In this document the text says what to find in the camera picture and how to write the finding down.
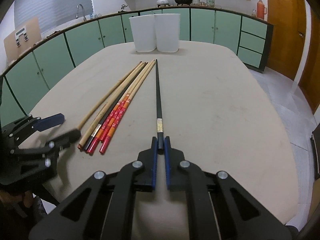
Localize green base cabinets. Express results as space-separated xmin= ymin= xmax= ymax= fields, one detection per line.
xmin=1 ymin=7 xmax=273 ymax=125

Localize black chair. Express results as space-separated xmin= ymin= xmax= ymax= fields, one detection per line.
xmin=310 ymin=124 xmax=320 ymax=180

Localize red orange patterned chopstick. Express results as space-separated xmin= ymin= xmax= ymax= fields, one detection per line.
xmin=85 ymin=63 xmax=148 ymax=155

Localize cardboard box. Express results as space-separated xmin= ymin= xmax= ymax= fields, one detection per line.
xmin=4 ymin=17 xmax=42 ymax=63

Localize chrome sink faucet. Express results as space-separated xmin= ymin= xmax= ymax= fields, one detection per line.
xmin=75 ymin=4 xmax=87 ymax=22

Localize black wok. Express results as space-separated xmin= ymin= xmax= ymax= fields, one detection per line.
xmin=174 ymin=0 xmax=193 ymax=6

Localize white cooking pot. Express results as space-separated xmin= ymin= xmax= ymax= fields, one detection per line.
xmin=156 ymin=0 xmax=170 ymax=8

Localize white plastic container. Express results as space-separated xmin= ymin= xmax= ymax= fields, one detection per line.
xmin=155 ymin=14 xmax=181 ymax=53
xmin=130 ymin=15 xmax=156 ymax=53

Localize orange thermos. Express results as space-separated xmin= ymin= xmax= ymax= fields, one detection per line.
xmin=257 ymin=0 xmax=267 ymax=20

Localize left white plastic container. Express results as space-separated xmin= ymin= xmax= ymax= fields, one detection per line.
xmin=130 ymin=15 xmax=156 ymax=53

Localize right white plastic container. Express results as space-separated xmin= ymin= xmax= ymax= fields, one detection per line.
xmin=155 ymin=14 xmax=181 ymax=53

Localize black chopstick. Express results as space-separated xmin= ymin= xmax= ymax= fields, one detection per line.
xmin=155 ymin=60 xmax=164 ymax=154
xmin=78 ymin=62 xmax=148 ymax=154

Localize plain wooden chopstick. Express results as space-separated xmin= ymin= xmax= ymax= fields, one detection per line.
xmin=76 ymin=61 xmax=142 ymax=130
xmin=78 ymin=62 xmax=144 ymax=151

